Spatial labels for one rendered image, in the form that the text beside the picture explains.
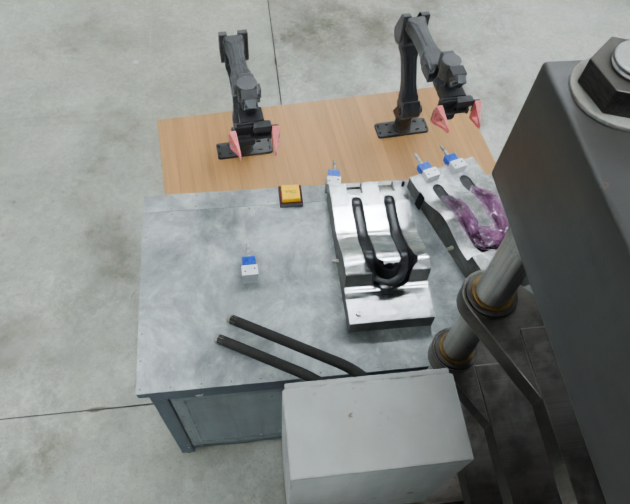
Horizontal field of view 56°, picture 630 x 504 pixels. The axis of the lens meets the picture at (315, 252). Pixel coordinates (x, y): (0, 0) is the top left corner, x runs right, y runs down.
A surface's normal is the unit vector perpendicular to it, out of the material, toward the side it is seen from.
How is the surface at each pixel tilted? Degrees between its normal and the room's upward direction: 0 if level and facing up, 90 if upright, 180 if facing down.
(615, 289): 90
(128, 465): 0
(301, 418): 0
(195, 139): 0
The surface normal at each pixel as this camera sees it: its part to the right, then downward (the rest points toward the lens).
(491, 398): 0.05, -0.53
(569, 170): -0.99, 0.07
